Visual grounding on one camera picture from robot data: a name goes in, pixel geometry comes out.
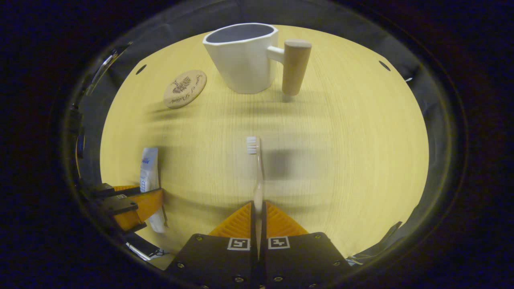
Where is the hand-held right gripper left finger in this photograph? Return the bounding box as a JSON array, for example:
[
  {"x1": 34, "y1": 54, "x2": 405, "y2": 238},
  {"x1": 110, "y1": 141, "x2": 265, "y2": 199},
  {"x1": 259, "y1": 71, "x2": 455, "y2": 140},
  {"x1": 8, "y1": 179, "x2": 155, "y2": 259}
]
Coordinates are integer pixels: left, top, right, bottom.
[{"x1": 165, "y1": 201, "x2": 257, "y2": 289}]

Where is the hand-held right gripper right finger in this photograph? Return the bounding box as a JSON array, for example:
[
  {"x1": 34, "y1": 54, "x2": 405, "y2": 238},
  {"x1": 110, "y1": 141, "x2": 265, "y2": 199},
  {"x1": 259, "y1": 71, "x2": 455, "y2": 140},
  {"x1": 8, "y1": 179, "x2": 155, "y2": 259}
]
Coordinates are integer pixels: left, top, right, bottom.
[{"x1": 260, "y1": 201, "x2": 354, "y2": 289}]

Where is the white toothpaste tube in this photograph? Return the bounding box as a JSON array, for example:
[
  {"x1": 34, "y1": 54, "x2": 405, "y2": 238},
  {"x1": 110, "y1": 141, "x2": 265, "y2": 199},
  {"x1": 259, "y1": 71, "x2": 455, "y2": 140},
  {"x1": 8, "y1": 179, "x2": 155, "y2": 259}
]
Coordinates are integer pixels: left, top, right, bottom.
[{"x1": 139, "y1": 147, "x2": 167, "y2": 234}]

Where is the beige toothbrush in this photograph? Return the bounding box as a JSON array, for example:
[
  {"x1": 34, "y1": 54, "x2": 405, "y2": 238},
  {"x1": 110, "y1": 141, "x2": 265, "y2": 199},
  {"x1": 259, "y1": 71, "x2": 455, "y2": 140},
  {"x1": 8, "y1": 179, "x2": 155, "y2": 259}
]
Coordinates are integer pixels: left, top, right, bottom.
[{"x1": 246, "y1": 136, "x2": 265, "y2": 257}]

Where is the round wooden coaster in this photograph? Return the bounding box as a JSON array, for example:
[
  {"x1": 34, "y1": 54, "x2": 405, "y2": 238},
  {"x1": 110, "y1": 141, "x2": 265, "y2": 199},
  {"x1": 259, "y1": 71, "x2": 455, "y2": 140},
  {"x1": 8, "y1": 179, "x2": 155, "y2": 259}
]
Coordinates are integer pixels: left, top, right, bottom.
[{"x1": 163, "y1": 69, "x2": 208, "y2": 109}]

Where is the white cup with wooden handle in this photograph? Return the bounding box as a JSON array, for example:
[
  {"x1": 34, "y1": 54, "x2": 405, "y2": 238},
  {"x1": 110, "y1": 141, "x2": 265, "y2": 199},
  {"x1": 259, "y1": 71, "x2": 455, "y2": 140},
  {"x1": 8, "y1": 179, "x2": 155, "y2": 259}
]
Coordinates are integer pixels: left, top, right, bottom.
[{"x1": 202, "y1": 22, "x2": 312, "y2": 97}]

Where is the wooden desktop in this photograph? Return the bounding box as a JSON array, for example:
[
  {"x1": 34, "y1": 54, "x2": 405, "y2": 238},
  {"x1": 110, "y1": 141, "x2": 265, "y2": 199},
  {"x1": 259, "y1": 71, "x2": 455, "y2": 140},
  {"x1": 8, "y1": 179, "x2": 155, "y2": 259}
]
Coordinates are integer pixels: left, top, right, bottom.
[{"x1": 100, "y1": 25, "x2": 429, "y2": 270}]

